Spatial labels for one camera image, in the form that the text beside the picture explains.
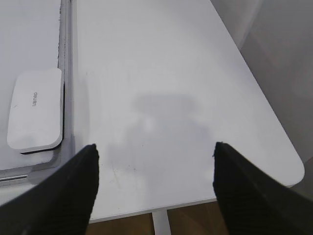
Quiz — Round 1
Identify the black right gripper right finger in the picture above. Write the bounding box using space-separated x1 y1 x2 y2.
213 142 313 235

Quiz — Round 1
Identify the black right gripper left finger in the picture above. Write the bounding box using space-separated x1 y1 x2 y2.
0 144 99 235

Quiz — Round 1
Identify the white whiteboard eraser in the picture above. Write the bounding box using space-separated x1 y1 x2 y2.
7 68 64 154

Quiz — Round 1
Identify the white table leg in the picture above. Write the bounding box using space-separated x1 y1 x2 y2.
152 210 171 235

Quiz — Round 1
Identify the whiteboard with aluminium frame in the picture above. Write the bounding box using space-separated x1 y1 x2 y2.
0 0 72 188

